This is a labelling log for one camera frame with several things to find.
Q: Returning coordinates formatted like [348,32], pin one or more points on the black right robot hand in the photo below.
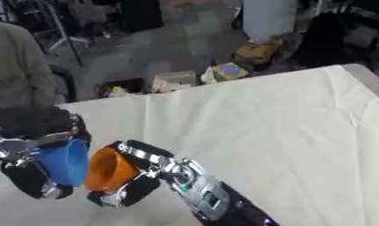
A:
[143,186]

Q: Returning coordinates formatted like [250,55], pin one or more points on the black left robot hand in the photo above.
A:
[27,123]

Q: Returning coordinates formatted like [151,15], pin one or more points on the orange plastic cup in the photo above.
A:
[110,172]

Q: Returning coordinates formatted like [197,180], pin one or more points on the blue plastic cup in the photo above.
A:
[66,164]

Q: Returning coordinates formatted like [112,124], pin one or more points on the person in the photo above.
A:
[19,67]

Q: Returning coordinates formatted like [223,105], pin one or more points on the tripod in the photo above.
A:
[61,32]

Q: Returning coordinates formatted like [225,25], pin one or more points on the black bin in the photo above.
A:
[122,86]

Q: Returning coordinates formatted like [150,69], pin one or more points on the tan cardboard box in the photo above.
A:
[171,81]

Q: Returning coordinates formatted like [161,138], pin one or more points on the colourful printed bag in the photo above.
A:
[228,71]

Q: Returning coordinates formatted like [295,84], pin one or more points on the brown bag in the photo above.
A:
[256,53]

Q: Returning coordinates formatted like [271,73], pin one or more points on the black office chair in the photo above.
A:
[326,41]

